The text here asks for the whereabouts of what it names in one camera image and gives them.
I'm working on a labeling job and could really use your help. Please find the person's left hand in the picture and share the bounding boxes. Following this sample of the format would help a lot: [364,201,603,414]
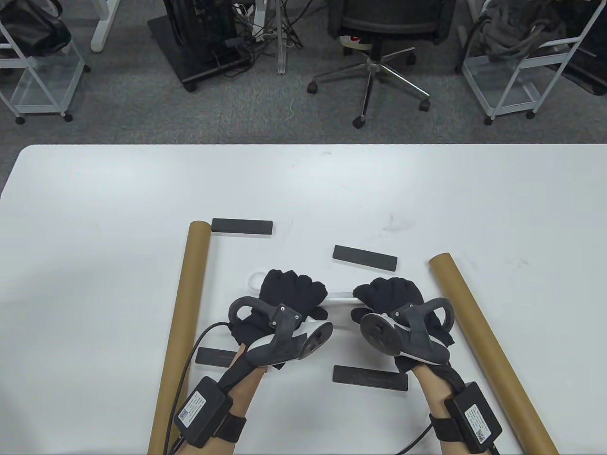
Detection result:
[230,269,329,349]

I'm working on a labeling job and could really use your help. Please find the person's right hand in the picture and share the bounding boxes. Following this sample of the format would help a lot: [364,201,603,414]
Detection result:
[350,277,469,395]

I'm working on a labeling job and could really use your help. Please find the grey handheld controller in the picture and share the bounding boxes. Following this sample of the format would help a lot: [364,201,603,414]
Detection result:
[360,299,453,366]
[229,296,334,369]

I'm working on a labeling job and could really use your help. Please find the colourful cartoon poster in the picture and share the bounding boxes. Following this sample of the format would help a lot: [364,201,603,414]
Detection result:
[248,269,366,332]

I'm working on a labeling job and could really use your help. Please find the black rectangular bar weight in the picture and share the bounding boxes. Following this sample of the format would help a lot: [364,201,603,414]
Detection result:
[211,218,275,236]
[332,365,408,391]
[332,245,398,272]
[195,347,238,368]

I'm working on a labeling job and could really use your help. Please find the brown cardboard mailing tube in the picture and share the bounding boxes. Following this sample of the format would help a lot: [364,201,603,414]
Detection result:
[147,220,212,455]
[428,253,560,455]

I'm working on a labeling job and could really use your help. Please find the person's right forearm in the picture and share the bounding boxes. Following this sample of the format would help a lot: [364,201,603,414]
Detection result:
[410,365,479,455]

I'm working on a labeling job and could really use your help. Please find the person's left forearm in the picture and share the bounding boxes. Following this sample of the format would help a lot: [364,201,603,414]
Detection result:
[190,346,266,455]

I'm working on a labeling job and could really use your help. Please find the black wrist sensor box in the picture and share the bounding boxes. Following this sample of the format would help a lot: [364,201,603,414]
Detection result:
[174,376,234,447]
[444,382,502,451]

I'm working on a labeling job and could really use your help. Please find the black office chair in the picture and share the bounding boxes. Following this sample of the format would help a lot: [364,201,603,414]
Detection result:
[307,0,456,129]

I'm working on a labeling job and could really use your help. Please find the black rolling equipment cart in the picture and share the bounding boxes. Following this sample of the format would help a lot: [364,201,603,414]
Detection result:
[147,0,254,93]

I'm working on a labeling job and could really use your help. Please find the grey bag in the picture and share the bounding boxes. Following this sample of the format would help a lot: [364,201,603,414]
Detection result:
[477,0,567,61]

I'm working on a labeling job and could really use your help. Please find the black equipment base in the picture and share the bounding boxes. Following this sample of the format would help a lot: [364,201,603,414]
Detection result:
[545,0,607,96]

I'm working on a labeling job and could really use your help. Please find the white desk leg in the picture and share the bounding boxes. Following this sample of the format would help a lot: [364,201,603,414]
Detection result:
[90,0,121,53]

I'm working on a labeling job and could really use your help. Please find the black bag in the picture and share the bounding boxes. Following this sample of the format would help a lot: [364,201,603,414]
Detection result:
[0,0,72,58]

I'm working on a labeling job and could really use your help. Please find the black wrist strap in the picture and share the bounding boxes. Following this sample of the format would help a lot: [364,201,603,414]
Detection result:
[216,412,247,444]
[429,413,463,441]

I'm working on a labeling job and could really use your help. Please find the white wire cart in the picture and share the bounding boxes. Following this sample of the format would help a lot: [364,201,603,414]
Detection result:
[461,0,607,126]
[0,18,92,125]

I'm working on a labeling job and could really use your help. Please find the clear acrylic post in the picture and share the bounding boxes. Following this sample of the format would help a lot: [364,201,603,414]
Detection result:
[276,0,289,75]

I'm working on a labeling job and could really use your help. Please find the tangled black cables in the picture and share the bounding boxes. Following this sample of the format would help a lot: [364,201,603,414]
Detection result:
[231,0,328,52]

